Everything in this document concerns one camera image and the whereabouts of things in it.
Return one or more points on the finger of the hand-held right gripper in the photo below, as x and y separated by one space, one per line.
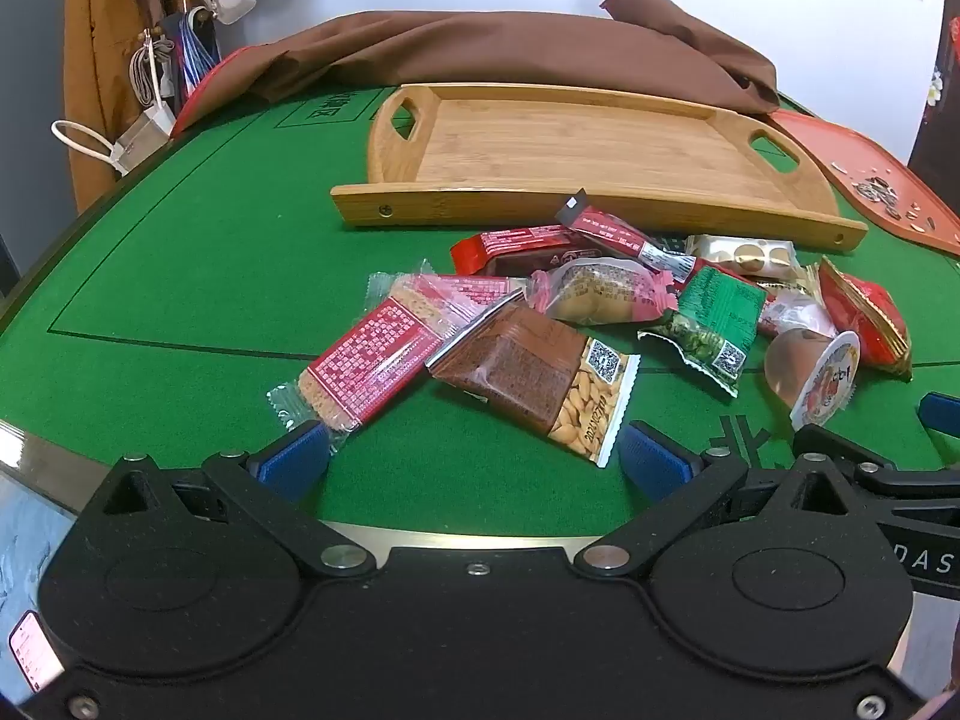
939 410
832 446

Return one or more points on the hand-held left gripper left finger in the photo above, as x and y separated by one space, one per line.
296 457

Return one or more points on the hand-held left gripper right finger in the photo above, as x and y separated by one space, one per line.
652 457

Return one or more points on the clear jelly cup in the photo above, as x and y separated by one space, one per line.
795 367

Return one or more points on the red label cracker packet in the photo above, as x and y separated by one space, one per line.
367 364
465 292

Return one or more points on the red and gold snack packet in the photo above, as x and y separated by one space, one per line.
862 315

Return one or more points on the white clear snack packet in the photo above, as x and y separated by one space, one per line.
795 311

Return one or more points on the green pea snack packet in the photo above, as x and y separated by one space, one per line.
712 315

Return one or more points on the brown almond snack packet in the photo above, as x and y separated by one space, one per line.
517 367

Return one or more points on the pink pastry packet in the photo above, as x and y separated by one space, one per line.
600 289

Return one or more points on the gold biscuit packet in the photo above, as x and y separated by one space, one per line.
750 255

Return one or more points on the long red stick packet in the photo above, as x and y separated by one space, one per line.
622 232

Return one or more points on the red and brown bar packet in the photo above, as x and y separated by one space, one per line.
517 247

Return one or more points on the wooden tray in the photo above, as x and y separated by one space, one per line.
585 150

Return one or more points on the pile of sunflower seeds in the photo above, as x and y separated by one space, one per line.
881 191

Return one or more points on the dark door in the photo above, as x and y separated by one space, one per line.
945 127

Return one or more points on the orange plastic tray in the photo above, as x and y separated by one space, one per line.
825 142

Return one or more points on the white flower sticker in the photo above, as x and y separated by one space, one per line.
934 86

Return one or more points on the small pink device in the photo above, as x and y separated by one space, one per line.
34 649

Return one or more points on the white power adapter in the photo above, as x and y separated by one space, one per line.
142 139

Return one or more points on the blue striped bag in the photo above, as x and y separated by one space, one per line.
196 52

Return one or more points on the brown cloth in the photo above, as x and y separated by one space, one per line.
487 52

